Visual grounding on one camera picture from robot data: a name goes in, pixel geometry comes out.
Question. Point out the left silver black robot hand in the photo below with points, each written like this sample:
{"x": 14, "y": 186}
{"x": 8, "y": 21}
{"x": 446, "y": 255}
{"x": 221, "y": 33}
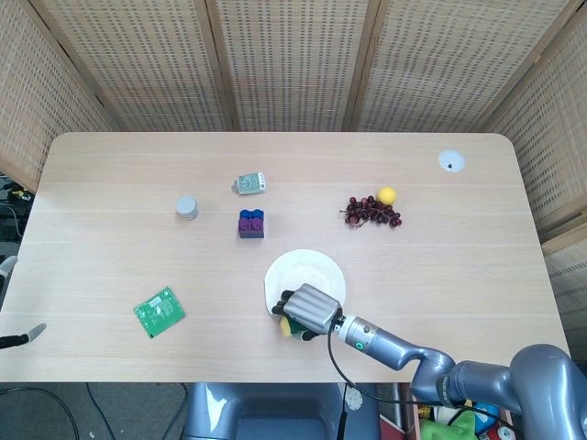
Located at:
{"x": 23, "y": 337}

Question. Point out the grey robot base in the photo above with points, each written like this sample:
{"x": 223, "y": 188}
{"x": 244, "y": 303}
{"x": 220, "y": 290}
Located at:
{"x": 275, "y": 412}

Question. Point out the purple toy brick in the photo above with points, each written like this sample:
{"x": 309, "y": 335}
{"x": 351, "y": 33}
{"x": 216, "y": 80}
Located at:
{"x": 251, "y": 225}

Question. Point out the red storage crate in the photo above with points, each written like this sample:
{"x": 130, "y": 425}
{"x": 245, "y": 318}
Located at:
{"x": 408, "y": 417}

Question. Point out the blue plastic bottle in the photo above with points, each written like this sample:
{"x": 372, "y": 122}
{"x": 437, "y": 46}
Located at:
{"x": 488, "y": 419}

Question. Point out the green foil sachet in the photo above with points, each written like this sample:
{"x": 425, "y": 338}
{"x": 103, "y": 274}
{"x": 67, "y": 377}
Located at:
{"x": 159, "y": 312}

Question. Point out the small green white box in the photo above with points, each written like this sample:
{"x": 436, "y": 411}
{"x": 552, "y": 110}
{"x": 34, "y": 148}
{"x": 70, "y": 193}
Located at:
{"x": 249, "y": 183}

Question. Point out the small jar with grey lid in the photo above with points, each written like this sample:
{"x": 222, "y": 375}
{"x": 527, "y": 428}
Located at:
{"x": 187, "y": 207}

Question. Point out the woven bamboo folding screen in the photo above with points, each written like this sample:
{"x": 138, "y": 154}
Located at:
{"x": 293, "y": 64}

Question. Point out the dark red grape bunch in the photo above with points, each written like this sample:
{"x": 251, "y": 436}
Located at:
{"x": 373, "y": 214}

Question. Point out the blue toy brick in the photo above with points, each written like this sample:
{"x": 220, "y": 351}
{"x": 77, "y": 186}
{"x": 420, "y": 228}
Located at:
{"x": 251, "y": 213}

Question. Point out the white perforated disc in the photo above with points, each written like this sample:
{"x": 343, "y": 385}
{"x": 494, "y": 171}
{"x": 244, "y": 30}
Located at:
{"x": 354, "y": 398}

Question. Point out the black floor equipment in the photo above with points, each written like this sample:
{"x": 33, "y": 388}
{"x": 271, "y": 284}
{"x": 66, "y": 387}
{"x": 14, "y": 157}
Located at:
{"x": 11, "y": 215}

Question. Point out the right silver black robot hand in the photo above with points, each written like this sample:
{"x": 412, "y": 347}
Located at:
{"x": 309, "y": 309}

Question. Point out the green cloth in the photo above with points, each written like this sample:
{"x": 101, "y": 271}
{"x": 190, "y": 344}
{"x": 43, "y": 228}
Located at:
{"x": 447, "y": 428}

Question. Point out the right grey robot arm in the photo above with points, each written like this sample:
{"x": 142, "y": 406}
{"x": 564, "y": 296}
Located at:
{"x": 458, "y": 371}

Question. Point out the yellow ball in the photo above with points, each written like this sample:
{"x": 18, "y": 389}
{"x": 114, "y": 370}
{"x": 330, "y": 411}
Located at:
{"x": 387, "y": 195}

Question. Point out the white round plate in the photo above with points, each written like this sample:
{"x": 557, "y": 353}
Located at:
{"x": 302, "y": 275}

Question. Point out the green yellow sponge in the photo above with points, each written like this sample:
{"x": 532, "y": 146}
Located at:
{"x": 288, "y": 326}

